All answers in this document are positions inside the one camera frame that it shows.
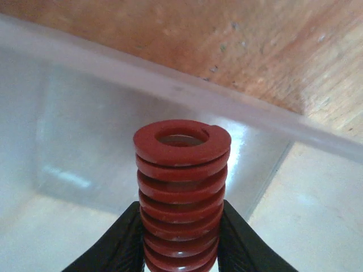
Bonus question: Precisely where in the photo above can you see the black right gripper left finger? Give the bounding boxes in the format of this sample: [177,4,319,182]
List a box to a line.
[64,201,145,272]

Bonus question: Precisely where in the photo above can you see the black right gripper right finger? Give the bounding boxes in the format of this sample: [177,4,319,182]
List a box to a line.
[217,200,297,272]

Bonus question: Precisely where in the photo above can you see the clear tray of red parts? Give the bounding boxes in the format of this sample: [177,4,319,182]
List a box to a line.
[1,15,362,271]

